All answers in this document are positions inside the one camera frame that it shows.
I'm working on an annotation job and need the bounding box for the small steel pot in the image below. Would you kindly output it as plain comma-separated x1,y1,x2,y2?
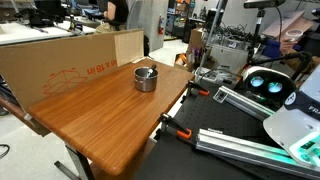
133,66,159,93

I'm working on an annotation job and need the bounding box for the black floor cable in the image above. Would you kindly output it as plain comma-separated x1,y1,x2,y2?
0,143,11,160

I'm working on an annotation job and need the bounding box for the operator hand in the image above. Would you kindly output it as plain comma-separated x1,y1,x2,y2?
279,35,301,56

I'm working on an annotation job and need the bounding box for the person in black shirt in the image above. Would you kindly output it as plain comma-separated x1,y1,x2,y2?
94,0,130,34

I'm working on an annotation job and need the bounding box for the open brown cardboard box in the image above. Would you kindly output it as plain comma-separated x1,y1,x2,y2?
188,28,208,55

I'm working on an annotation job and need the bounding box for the flat pinkish cardboard box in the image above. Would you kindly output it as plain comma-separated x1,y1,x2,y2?
263,9,315,41

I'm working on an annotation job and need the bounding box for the orange and white box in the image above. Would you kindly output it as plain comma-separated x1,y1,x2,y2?
174,53,190,70

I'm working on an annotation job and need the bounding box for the white equipment box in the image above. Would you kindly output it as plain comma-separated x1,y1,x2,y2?
209,43,250,73

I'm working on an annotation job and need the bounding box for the white background work table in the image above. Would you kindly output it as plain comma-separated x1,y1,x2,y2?
0,21,97,46

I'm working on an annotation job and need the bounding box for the white ring VR controller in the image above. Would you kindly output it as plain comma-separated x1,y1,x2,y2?
284,29,304,43

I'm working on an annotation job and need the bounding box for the black camera on stand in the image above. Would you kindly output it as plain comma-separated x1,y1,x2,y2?
243,0,287,66

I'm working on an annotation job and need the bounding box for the large brown cardboard sheet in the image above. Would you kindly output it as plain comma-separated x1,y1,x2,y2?
0,28,145,113

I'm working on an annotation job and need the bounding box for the grey metal table leg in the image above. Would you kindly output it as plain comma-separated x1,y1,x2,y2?
54,142,96,180

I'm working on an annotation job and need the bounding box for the black orange bar clamp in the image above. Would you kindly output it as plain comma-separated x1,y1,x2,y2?
157,112,193,141
185,80,211,98

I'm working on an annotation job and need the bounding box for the red fire extinguisher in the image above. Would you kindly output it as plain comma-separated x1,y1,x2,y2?
157,14,166,36

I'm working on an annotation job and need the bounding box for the blue plastic bin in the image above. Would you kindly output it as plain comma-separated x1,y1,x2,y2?
261,38,301,60

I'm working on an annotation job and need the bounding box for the low brown wooden table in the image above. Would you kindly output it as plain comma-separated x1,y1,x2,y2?
0,95,52,138

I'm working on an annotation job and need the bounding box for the aluminium extrusion rail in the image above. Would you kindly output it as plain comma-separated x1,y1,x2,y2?
195,128,320,180
212,85,278,122

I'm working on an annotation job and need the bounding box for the slanted grey metal pole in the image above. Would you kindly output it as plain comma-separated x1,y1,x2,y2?
199,0,230,78

